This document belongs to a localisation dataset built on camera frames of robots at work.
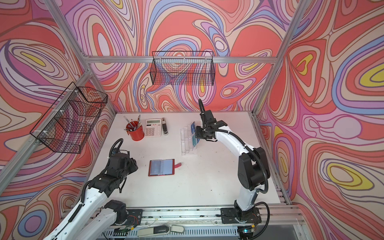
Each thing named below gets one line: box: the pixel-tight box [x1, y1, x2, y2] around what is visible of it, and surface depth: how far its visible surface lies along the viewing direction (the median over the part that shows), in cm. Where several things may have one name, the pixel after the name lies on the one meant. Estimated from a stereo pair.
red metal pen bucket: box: [126, 120, 145, 142], surface depth 101 cm
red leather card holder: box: [148, 159, 182, 177], surface depth 92 cm
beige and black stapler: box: [162, 117, 168, 135], surface depth 107 cm
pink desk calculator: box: [145, 118, 162, 137], surface depth 110 cm
